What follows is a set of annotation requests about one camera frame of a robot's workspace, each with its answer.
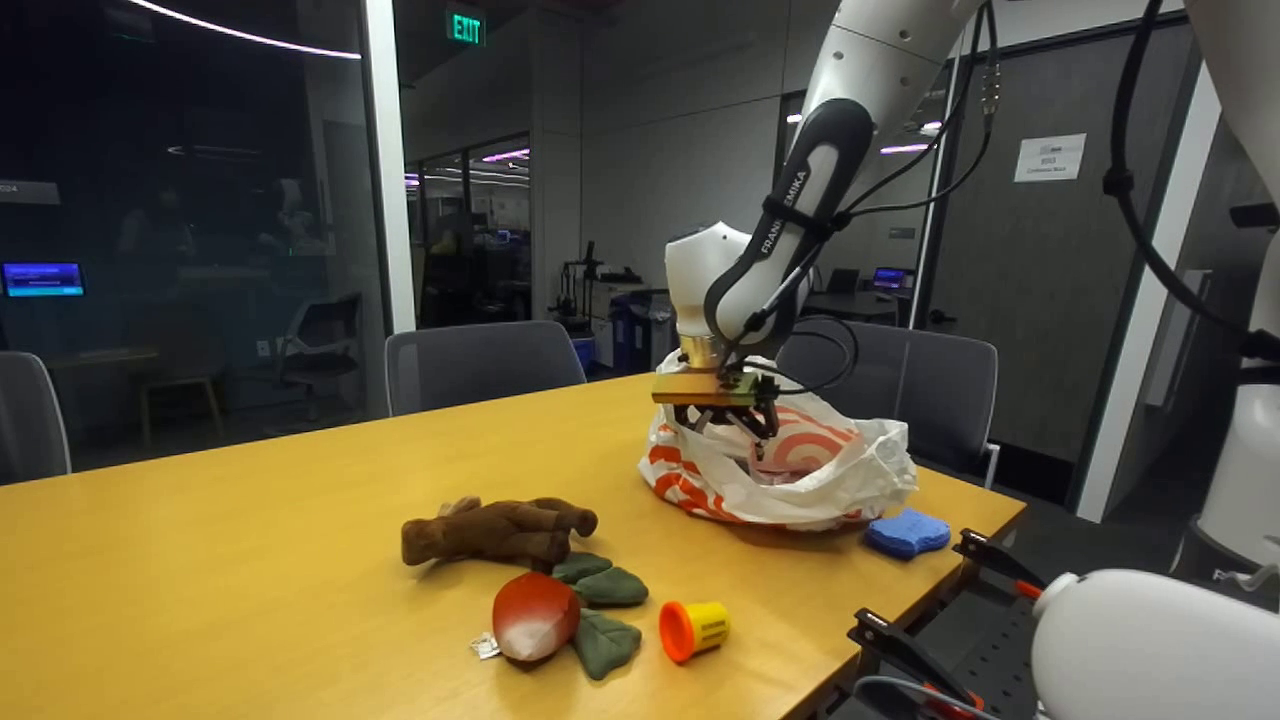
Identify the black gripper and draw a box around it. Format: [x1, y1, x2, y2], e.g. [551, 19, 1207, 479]
[676, 374, 782, 443]

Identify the black clamp orange handle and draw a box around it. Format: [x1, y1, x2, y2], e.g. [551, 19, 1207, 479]
[956, 522, 1050, 605]
[842, 605, 995, 716]

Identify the brown plush animal toy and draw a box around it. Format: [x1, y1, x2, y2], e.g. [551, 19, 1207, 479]
[396, 492, 604, 574]

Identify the yellow tub orange lid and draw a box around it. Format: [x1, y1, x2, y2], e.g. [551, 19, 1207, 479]
[654, 594, 737, 669]

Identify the white paper door sign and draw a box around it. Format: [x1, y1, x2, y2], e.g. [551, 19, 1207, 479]
[1010, 126, 1092, 186]

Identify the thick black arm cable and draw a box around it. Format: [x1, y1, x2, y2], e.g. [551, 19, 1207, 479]
[1101, 0, 1280, 350]

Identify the white orange plastic bag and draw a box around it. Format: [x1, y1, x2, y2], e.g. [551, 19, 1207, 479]
[636, 348, 920, 537]

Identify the thin black camera cable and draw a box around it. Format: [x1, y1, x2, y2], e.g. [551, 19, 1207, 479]
[757, 0, 1005, 405]

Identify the white window frame post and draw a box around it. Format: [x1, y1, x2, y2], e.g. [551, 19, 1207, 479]
[360, 0, 421, 334]

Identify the grey office chair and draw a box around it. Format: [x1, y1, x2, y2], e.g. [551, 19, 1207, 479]
[890, 326, 1005, 487]
[0, 348, 76, 487]
[380, 314, 590, 418]
[770, 311, 912, 430]

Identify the dark grey door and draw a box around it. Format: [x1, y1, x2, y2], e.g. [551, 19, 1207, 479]
[923, 13, 1210, 470]

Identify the white door frame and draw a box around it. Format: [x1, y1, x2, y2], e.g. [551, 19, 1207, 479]
[1071, 63, 1222, 528]

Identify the white rounded device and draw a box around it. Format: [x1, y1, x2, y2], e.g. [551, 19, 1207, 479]
[1026, 569, 1280, 720]

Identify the blue lit screen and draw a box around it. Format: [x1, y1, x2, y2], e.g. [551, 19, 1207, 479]
[0, 259, 86, 304]

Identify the blue sponge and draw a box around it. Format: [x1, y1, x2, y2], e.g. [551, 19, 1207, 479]
[860, 509, 956, 563]

